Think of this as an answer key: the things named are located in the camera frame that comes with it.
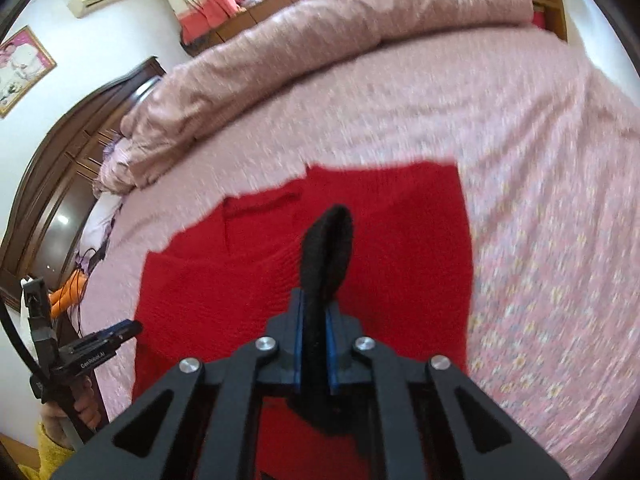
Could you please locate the white purple pillow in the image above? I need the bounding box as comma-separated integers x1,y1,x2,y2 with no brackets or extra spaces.
80,190,126,261

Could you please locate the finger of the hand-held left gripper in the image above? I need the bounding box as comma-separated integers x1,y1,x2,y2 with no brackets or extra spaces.
90,320,144,357

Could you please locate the orange object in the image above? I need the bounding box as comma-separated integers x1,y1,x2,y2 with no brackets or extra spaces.
50,270,87,318

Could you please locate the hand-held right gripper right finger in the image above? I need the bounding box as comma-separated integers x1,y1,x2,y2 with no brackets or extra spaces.
322,305,571,480

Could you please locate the pink floral bed sheet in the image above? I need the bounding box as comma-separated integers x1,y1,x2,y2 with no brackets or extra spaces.
75,25,640,480

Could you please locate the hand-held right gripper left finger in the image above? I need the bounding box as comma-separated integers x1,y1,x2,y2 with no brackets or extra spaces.
50,287,311,480

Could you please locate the wooden dresser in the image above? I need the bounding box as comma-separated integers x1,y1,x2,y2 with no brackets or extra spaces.
184,0,381,57

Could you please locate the person's yellow sleeved left forearm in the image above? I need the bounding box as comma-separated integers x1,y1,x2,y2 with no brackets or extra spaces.
35,405,77,480

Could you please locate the dark wooden headboard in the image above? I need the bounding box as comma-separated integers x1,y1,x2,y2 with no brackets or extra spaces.
0,55,167,301

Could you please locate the person's left hand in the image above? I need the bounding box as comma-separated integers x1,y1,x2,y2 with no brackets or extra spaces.
74,374,104,432

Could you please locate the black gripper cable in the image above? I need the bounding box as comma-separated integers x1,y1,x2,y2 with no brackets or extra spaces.
0,304,51,382

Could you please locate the pink quilt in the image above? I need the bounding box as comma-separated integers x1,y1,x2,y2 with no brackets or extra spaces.
95,0,536,193

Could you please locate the framed wall picture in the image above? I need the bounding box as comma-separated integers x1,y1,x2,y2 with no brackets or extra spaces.
0,25,58,120

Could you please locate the thin black cable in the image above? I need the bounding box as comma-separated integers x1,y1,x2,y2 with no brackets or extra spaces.
74,247,108,341

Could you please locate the red knit cardigan sweater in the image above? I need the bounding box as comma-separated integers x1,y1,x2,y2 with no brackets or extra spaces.
132,160,474,480

